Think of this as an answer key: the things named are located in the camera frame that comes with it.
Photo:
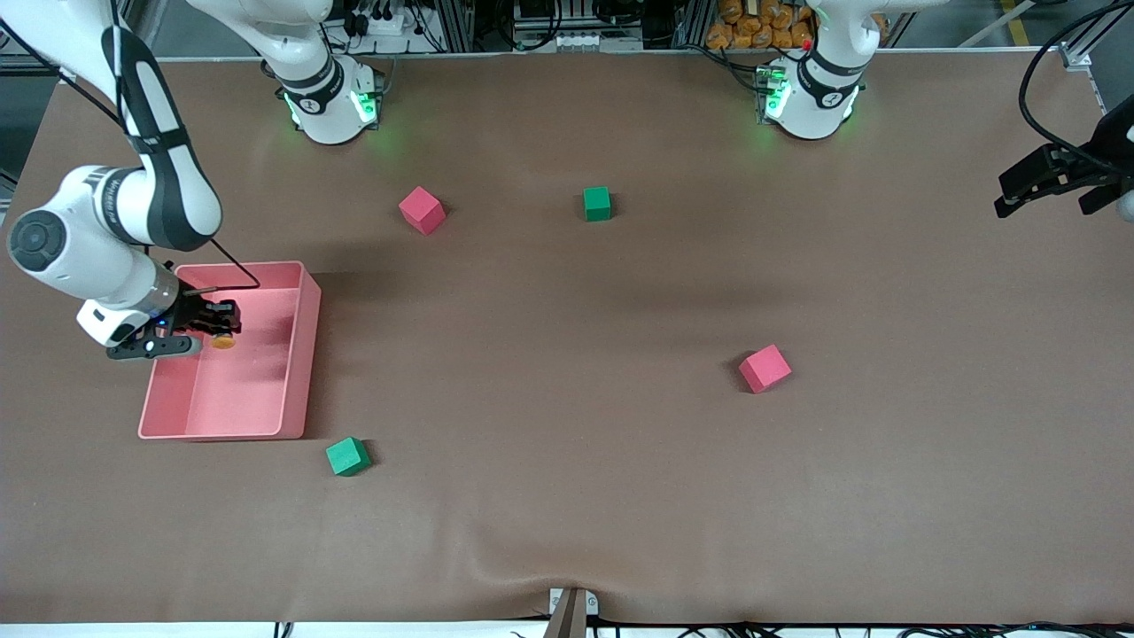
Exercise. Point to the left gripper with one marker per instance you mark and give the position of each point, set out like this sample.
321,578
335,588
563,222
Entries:
1118,140

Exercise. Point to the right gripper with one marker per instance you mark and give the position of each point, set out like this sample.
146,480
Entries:
192,310

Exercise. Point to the orange-capped black push button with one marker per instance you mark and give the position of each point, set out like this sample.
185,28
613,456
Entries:
224,342

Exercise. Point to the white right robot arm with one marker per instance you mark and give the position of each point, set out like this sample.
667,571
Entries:
106,221

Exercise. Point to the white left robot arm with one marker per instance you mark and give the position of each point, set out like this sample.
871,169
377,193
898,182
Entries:
811,106

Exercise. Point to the pink plastic tray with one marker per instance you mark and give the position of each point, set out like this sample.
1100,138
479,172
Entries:
248,390

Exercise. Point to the green foam cube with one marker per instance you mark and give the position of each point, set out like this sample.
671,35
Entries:
597,204
347,457

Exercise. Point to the pink foam cube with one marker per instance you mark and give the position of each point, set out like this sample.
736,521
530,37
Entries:
765,369
422,211

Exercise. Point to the white power strip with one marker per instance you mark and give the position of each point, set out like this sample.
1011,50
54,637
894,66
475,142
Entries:
381,25

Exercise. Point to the orange snack pile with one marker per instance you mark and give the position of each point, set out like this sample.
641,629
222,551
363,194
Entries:
753,31

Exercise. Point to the brown table cover cloth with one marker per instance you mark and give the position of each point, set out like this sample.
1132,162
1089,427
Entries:
567,496

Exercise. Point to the black control unit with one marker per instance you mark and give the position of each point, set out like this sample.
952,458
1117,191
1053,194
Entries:
540,11

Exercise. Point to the metal table clamp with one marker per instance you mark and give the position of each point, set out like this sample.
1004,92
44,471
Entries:
571,616

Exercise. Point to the white terminal strip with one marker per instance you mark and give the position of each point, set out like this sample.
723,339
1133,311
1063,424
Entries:
594,41

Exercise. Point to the aluminium frame corner bracket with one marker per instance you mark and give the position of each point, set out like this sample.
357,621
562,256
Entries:
1076,58

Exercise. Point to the aluminium frame post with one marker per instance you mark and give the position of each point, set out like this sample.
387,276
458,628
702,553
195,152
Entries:
456,27
695,22

